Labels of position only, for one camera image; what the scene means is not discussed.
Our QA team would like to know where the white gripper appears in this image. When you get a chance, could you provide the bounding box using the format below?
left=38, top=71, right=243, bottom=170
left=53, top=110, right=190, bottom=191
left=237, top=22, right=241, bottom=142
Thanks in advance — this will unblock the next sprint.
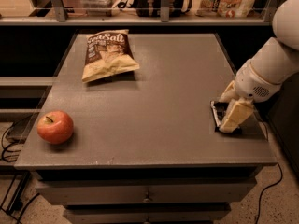
left=219, top=59, right=281, bottom=133

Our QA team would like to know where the black rxbar chocolate bar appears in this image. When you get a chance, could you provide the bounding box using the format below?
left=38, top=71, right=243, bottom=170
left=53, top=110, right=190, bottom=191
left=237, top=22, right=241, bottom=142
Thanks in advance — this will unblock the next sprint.
left=210, top=101, right=228, bottom=133

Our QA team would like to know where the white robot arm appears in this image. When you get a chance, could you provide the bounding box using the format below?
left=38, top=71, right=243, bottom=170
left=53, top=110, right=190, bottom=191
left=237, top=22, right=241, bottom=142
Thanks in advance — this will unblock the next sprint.
left=219, top=0, right=299, bottom=133

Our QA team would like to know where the brown sea salt chip bag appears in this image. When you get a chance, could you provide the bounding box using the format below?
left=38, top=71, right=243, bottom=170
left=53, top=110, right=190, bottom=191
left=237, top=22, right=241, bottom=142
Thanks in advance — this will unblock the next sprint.
left=82, top=29, right=140, bottom=83

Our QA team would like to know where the grey cabinet with drawers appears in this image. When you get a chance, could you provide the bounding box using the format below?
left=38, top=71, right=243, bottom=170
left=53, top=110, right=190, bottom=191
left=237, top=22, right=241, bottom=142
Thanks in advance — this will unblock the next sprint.
left=16, top=34, right=276, bottom=224

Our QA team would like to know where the upper drawer knob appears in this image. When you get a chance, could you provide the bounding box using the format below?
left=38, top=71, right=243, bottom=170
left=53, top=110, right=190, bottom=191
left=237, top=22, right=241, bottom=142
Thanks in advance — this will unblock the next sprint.
left=143, top=195, right=152, bottom=203

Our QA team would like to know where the red apple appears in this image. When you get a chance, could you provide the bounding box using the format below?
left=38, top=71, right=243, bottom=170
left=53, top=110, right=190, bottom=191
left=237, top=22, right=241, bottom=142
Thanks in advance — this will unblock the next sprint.
left=37, top=110, right=74, bottom=145

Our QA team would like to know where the black power cable right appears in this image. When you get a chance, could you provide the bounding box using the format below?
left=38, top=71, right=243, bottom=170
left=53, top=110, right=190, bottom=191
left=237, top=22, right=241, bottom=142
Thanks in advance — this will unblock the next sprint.
left=253, top=162, right=284, bottom=224

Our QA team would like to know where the metal shelf rail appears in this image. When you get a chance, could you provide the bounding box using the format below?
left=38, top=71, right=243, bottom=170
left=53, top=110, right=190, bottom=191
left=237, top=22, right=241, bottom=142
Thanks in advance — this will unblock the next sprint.
left=0, top=0, right=286, bottom=27

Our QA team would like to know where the black cables left floor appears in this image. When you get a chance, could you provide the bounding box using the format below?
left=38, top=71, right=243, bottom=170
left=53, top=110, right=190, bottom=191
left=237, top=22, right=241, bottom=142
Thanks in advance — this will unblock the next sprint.
left=0, top=115, right=41, bottom=224

